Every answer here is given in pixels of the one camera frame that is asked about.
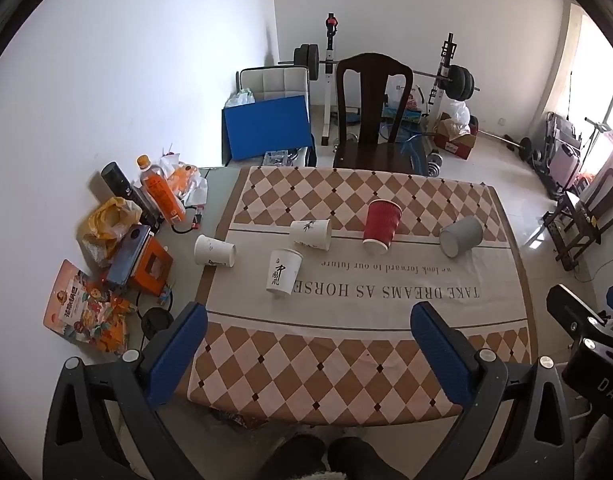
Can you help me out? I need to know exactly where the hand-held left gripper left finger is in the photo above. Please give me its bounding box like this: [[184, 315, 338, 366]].
[[42, 301, 210, 480]]

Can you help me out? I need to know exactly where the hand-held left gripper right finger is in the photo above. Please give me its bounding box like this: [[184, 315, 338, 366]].
[[410, 301, 576, 480]]

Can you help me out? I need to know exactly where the plain white paper cup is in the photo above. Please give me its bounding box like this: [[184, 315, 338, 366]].
[[194, 234, 237, 268]]

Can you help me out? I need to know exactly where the grey paper cup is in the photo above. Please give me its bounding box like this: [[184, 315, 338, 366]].
[[439, 215, 485, 257]]

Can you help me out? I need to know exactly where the white cup with black calligraphy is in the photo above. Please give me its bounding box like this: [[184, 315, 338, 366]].
[[265, 248, 304, 297]]

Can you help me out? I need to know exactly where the red ribbed paper cup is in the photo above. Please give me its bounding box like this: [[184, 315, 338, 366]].
[[362, 199, 403, 251]]

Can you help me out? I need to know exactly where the white cup with bamboo print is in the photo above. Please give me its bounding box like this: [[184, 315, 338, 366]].
[[290, 218, 333, 251]]

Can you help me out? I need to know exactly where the black round puck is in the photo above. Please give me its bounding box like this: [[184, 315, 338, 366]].
[[141, 308, 174, 347]]

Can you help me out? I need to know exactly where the orange cardboard box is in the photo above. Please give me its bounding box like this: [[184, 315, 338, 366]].
[[129, 237, 175, 297]]

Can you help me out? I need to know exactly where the dark wooden side chair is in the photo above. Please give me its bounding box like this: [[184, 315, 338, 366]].
[[543, 166, 613, 272]]

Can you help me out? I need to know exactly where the brown checkered tablecloth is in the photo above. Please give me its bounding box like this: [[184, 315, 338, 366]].
[[186, 166, 533, 424]]

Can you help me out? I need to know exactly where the dark blue flat box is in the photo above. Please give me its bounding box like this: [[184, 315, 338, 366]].
[[106, 224, 153, 287]]

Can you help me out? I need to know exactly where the orange snack packet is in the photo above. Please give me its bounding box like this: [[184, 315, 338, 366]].
[[43, 259, 138, 357]]

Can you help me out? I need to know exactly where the person's dark shoe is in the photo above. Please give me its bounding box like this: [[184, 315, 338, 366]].
[[256, 434, 329, 480], [329, 436, 412, 480]]

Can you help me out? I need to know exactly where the pink suitcase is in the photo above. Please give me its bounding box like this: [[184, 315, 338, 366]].
[[550, 142, 582, 186]]

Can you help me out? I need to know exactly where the yellow plastic bag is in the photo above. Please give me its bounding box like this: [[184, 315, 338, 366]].
[[76, 196, 144, 267]]

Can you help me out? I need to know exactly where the orange drink bottle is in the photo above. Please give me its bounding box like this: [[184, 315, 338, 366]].
[[136, 154, 187, 225]]

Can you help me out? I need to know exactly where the barbell on floor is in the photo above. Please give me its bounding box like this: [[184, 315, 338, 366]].
[[479, 129, 543, 162]]

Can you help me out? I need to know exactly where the white and orange plastic bag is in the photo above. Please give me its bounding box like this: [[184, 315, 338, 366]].
[[159, 152, 210, 207]]

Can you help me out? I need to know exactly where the black cylindrical bottle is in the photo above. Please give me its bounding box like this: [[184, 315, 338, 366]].
[[100, 161, 148, 212]]

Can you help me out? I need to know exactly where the red cardboard box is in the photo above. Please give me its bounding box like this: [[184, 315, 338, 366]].
[[433, 112, 480, 161]]

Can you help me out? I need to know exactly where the blue board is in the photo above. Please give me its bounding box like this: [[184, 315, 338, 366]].
[[222, 95, 313, 162]]

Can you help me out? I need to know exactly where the black barbell with plates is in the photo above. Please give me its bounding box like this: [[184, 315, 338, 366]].
[[278, 43, 481, 101]]

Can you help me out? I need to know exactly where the white padded chair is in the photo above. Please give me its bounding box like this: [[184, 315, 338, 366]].
[[236, 65, 311, 107]]

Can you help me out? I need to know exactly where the white squat rack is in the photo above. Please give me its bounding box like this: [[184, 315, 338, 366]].
[[319, 12, 459, 147]]

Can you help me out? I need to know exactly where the black cable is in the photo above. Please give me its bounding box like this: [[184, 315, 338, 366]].
[[170, 205, 203, 234]]

